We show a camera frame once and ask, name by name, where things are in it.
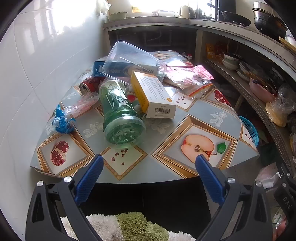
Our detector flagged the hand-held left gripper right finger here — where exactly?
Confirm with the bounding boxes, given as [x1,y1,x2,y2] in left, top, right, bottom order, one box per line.
[195,154,272,241]

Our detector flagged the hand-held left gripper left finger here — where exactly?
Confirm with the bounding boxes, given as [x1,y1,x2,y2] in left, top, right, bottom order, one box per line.
[26,154,104,241]

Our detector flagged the blue foil wrapper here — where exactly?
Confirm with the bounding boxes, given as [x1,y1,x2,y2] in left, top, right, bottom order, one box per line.
[53,105,76,134]

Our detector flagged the blue plastic basket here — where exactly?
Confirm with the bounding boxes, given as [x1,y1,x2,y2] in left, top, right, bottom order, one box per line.
[238,115,260,147]

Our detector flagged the green plastic bottle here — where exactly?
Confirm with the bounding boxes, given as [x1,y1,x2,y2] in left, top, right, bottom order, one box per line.
[98,79,147,147]

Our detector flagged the pink plastic bag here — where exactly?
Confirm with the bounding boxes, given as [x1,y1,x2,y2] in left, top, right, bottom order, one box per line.
[63,91,100,118]

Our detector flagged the clear bag orange strip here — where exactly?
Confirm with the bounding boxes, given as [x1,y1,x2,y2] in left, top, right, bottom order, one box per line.
[162,79,214,99]

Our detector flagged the red drink can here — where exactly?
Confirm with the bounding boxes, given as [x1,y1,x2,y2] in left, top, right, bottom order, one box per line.
[79,76,107,94]

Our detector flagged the orange white medicine box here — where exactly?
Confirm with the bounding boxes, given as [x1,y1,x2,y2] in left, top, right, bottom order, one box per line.
[131,71,176,119]

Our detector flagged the red clear zip bag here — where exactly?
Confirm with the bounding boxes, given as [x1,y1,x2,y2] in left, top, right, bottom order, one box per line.
[165,65,215,90]

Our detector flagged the blue white toothpaste box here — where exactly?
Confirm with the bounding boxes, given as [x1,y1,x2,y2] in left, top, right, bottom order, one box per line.
[92,57,162,78]

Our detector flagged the clear plastic food container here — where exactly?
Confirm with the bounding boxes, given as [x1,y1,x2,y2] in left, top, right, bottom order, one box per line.
[102,40,167,90]

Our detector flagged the printed white sack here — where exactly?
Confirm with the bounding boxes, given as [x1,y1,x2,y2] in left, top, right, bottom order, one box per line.
[272,204,292,241]

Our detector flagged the fruit print tablecloth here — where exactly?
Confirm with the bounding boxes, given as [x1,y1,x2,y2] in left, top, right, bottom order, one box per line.
[30,50,260,183]

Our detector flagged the yellow food plastic bag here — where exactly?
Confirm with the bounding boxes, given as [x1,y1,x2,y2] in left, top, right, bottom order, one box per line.
[265,83,296,127]

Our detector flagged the perforated metal shelf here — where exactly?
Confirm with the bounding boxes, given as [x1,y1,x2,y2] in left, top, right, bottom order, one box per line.
[203,57,296,172]

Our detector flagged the pink basin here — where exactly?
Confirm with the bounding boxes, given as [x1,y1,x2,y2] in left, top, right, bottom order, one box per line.
[248,77,277,103]

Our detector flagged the stack of plates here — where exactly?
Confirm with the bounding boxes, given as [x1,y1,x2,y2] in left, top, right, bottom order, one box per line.
[236,60,255,81]

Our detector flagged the stack of bowls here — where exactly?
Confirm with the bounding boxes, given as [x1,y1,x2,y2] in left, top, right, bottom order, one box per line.
[221,52,240,70]

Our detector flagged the orange snack packets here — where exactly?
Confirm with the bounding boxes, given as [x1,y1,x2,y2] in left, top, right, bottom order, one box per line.
[205,43,223,61]

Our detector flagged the wooden cutting board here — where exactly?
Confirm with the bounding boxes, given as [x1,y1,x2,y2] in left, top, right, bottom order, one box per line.
[279,36,296,52]

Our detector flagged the black wok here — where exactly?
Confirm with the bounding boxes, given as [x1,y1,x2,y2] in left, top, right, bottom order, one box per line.
[221,10,252,27]

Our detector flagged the grey kitchen counter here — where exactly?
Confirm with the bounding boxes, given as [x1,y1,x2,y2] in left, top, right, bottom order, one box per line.
[102,19,296,77]

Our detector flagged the green basin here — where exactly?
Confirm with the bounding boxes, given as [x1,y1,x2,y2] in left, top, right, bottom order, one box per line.
[106,11,127,22]

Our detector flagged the black cooking pot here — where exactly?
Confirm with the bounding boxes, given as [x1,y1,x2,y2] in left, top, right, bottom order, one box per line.
[252,1,288,41]

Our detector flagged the cream jug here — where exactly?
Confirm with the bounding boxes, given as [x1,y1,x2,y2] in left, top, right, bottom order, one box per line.
[179,5,190,19]

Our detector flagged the white plastic bag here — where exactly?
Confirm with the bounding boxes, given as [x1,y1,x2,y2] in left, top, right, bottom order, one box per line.
[96,0,111,14]

